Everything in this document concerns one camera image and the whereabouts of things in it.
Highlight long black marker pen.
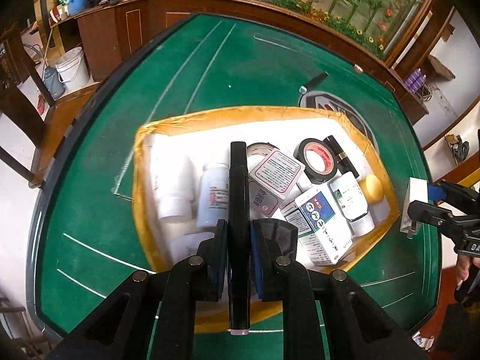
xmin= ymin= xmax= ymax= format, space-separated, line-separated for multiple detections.
xmin=227 ymin=141 xmax=251 ymax=336

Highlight yellow ball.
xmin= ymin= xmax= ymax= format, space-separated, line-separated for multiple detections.
xmin=359 ymin=174 xmax=384 ymax=206

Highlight white blue medicine box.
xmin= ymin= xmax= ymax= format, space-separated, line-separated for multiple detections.
xmin=281 ymin=184 xmax=352 ymax=267

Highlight white pill bottle grey cap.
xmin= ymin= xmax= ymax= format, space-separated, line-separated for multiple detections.
xmin=329 ymin=172 xmax=375 ymax=237

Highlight black gold lipstick tube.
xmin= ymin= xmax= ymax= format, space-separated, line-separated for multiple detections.
xmin=323 ymin=135 xmax=360 ymax=178

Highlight small white pill bottle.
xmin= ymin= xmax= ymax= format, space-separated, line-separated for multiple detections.
xmin=150 ymin=151 xmax=194 ymax=223

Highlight black red electrical tape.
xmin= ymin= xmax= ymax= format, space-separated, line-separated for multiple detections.
xmin=294 ymin=138 xmax=338 ymax=185

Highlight white square adapter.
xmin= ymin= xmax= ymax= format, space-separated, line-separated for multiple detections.
xmin=400 ymin=177 xmax=428 ymax=239

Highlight white USB charger plug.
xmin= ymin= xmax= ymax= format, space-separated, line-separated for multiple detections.
xmin=169 ymin=232 xmax=215 ymax=264

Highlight black plastic ribbed hub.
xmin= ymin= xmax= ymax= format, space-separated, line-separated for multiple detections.
xmin=258 ymin=219 xmax=298 ymax=260

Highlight pink grey small carton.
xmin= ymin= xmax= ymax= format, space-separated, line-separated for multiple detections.
xmin=248 ymin=149 xmax=304 ymax=218

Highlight beige masking tape roll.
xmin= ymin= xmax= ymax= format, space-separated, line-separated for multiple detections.
xmin=247 ymin=142 xmax=277 ymax=158

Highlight person's right hand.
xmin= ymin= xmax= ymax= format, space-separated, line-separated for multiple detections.
xmin=454 ymin=254 xmax=479 ymax=307

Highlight gold-lined cardboard box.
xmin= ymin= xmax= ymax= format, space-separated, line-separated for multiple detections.
xmin=132 ymin=105 xmax=401 ymax=334

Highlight black pen on table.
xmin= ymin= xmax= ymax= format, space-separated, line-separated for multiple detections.
xmin=298 ymin=72 xmax=329 ymax=94

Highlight white plastic bucket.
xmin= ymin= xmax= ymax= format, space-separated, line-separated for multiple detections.
xmin=55 ymin=46 xmax=89 ymax=93

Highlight dark wooden chair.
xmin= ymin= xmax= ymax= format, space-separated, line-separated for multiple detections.
xmin=0 ymin=22 xmax=100 ymax=190

